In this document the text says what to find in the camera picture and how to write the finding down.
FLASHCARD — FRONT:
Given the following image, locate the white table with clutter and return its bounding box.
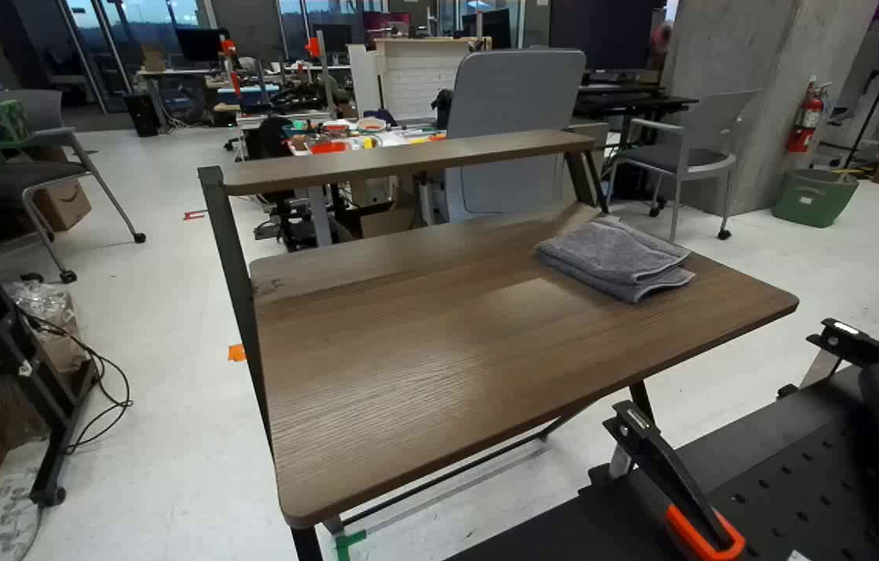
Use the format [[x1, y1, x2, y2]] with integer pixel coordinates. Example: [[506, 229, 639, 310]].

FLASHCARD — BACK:
[[282, 115, 450, 249]]

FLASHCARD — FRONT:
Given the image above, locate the red fire extinguisher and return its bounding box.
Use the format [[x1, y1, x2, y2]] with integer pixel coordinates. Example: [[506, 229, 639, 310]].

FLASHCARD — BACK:
[[787, 76, 831, 154]]

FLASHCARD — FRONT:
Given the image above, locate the grey chair on castors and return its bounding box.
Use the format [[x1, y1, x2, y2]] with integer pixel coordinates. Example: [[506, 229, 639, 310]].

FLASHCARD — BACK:
[[608, 89, 761, 243]]

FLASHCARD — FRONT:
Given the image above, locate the monitor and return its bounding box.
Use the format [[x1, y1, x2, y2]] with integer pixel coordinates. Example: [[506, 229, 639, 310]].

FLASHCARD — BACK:
[[174, 27, 228, 64], [313, 23, 354, 56]]

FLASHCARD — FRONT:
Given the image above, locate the black cable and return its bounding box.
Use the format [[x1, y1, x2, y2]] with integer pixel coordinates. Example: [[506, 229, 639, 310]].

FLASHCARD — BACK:
[[17, 309, 133, 456]]

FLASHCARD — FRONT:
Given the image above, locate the grey office chair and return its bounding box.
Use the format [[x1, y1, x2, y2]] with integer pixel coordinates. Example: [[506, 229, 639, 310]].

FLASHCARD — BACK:
[[0, 89, 147, 284]]

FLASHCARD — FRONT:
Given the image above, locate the grey partition panel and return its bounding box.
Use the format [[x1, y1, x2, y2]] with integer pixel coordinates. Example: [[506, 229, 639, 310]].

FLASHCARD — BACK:
[[444, 48, 588, 224]]

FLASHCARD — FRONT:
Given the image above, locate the black clamp with orange handle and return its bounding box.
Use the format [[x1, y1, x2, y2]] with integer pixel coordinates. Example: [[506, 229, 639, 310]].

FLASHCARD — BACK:
[[602, 400, 747, 561]]

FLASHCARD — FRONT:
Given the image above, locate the grey folded towel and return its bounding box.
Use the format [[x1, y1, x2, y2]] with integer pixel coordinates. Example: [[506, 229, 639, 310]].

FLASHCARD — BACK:
[[535, 215, 697, 305]]

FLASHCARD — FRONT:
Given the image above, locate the clear plastic bag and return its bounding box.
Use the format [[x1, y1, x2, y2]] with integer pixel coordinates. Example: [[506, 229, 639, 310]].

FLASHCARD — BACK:
[[9, 280, 91, 376]]

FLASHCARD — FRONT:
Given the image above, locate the green plastic bin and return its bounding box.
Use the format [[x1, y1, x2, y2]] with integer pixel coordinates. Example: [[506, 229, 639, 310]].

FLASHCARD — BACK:
[[771, 168, 860, 229]]

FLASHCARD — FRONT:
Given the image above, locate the large dark screen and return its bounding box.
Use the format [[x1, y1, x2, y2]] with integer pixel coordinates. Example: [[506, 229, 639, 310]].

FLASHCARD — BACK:
[[548, 0, 668, 72]]

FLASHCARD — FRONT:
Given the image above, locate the black desk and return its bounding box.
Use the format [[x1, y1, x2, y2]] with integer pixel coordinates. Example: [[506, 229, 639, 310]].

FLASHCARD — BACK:
[[574, 81, 700, 150]]

